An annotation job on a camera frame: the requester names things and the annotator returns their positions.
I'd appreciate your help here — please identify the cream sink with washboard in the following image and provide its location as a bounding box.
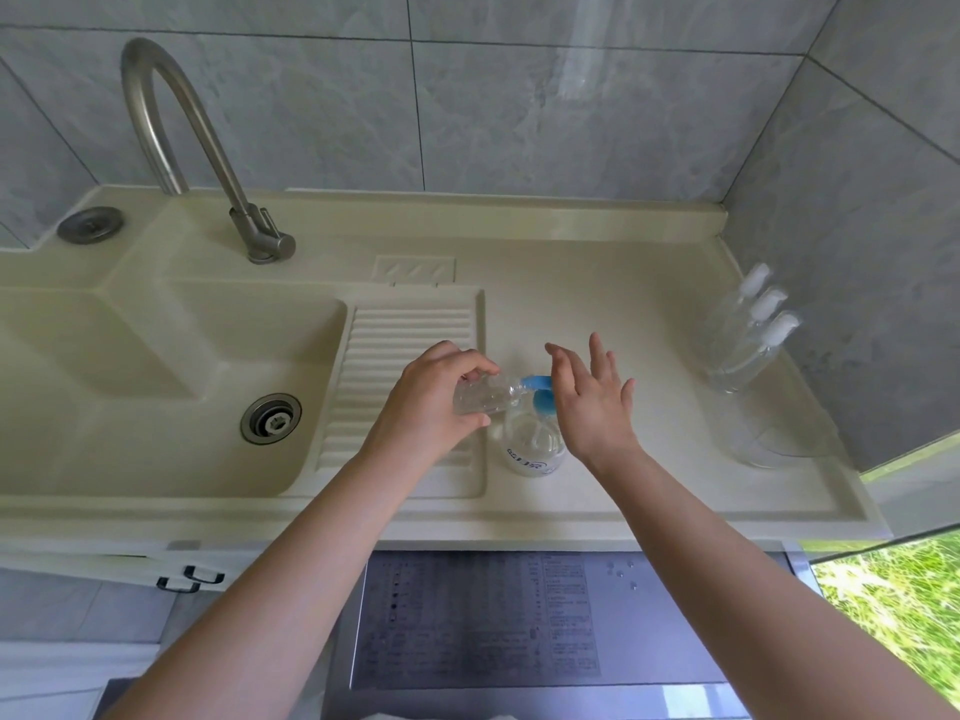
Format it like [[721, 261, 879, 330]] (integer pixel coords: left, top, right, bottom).
[[0, 185, 894, 586]]

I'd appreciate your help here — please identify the small clear bottle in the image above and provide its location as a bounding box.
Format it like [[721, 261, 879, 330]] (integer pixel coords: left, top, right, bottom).
[[706, 338, 780, 395], [452, 375, 530, 417], [697, 290, 753, 352], [701, 314, 765, 372]]

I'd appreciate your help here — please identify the person's left hand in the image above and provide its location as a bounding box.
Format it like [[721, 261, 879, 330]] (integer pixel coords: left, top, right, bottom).
[[358, 339, 502, 470]]

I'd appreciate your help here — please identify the grey washing machine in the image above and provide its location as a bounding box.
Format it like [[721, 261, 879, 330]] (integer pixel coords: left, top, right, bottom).
[[322, 543, 819, 720]]

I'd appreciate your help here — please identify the steel sink drain strainer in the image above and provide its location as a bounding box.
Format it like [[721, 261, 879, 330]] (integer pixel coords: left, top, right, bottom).
[[239, 392, 304, 446]]

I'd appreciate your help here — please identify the person's right hand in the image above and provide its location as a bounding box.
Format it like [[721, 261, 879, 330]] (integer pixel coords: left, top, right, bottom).
[[545, 332, 643, 477]]

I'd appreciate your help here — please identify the clear hand sanitizer pump bottle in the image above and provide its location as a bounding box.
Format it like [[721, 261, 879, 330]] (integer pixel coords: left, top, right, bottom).
[[502, 374, 568, 478]]

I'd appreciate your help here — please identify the curved steel faucet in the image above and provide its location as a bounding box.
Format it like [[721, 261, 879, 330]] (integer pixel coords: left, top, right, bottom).
[[121, 37, 297, 266]]

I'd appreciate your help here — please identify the person's left forearm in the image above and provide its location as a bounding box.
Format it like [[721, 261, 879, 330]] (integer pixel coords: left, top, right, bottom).
[[104, 445, 418, 720]]

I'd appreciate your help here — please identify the white cabinet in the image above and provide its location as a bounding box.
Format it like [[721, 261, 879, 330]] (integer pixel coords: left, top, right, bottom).
[[0, 535, 354, 593]]

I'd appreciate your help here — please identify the person's right forearm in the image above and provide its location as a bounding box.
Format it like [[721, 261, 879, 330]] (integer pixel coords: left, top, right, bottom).
[[592, 445, 954, 720]]

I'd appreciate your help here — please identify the round steel hole cover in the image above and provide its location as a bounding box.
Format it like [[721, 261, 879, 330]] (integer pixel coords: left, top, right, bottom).
[[56, 206, 126, 245]]

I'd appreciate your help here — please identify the glass window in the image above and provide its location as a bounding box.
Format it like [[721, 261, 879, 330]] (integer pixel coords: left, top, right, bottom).
[[798, 430, 960, 691]]

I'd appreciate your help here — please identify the person's white shirt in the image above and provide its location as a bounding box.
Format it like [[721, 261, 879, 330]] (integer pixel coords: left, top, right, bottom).
[[359, 711, 526, 720]]

